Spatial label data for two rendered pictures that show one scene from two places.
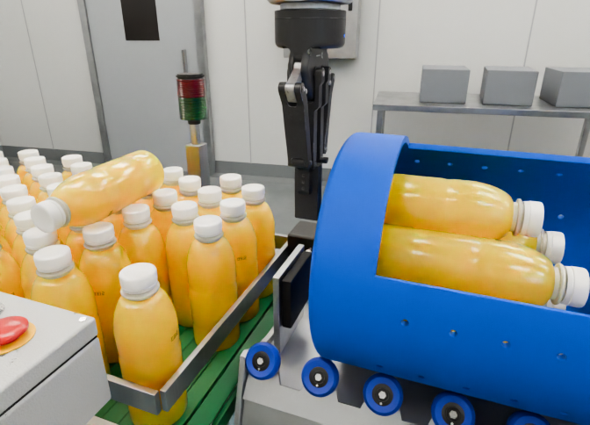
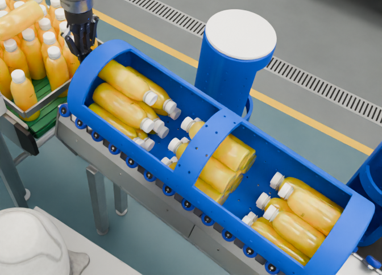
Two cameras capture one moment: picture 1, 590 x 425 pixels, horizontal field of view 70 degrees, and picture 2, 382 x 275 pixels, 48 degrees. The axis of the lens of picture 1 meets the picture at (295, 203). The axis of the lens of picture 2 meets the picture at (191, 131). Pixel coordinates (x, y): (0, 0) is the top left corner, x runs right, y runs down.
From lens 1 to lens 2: 1.01 m
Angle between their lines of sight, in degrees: 32
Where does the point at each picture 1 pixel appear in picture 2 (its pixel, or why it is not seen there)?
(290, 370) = not seen: hidden behind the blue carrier
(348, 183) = (82, 73)
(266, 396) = (65, 121)
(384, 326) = (85, 119)
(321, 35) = (76, 21)
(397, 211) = (108, 80)
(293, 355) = not seen: hidden behind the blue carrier
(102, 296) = (11, 68)
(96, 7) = not seen: outside the picture
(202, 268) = (49, 68)
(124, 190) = (21, 26)
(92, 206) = (7, 36)
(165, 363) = (27, 103)
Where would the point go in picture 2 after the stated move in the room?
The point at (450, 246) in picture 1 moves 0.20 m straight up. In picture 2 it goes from (114, 101) to (111, 51)
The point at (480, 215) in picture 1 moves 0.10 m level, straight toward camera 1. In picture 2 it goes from (130, 93) to (103, 111)
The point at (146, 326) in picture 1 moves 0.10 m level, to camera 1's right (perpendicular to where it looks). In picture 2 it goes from (19, 92) to (49, 101)
